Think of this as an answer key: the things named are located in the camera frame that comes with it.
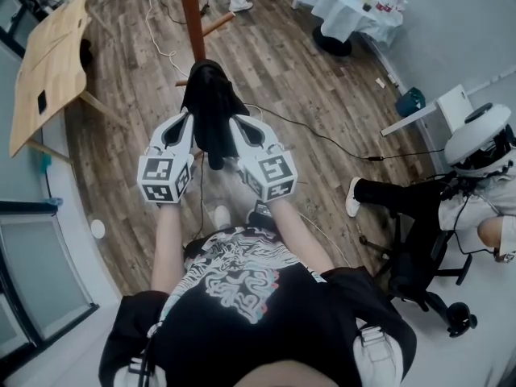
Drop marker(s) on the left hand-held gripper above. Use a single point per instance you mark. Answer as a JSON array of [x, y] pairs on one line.
[[158, 177]]

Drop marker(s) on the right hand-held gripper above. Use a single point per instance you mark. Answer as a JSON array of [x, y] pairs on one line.
[[274, 171]]

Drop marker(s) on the black clothing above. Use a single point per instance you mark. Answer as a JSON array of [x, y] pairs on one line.
[[211, 107]]

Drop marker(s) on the brown wooden coat rack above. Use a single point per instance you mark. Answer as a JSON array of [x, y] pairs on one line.
[[192, 14]]

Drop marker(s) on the person's left forearm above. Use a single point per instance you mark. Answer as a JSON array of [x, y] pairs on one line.
[[165, 248]]

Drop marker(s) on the person's right forearm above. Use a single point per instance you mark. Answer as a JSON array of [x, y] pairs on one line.
[[296, 236]]

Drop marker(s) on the person's white shoe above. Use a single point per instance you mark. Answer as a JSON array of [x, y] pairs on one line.
[[222, 217]]

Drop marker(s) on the white round disc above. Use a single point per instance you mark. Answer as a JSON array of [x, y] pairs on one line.
[[98, 229]]

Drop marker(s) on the small black square pad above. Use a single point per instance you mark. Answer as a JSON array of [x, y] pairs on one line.
[[42, 102]]

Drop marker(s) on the white paper scrap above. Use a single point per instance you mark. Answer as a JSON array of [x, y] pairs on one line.
[[380, 82]]

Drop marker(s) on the light wooden table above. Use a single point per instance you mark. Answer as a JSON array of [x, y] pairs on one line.
[[52, 67]]

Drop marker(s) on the round table with white cloth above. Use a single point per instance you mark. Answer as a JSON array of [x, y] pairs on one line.
[[354, 14]]

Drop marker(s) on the teal bag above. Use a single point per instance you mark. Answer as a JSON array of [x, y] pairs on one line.
[[410, 102]]

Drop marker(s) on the dark jar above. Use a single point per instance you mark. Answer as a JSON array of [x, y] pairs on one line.
[[367, 5]]

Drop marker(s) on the person's black printed shirt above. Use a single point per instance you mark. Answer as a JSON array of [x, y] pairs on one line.
[[250, 317]]

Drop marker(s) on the red capped bottle group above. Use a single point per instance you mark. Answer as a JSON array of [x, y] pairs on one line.
[[391, 4]]

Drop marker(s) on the white desk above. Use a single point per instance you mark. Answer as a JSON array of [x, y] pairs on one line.
[[451, 107]]

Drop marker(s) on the dark framed glass door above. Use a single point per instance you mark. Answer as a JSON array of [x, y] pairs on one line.
[[36, 280]]

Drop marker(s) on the black office chair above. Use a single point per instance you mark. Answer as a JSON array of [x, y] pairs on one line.
[[419, 272]]

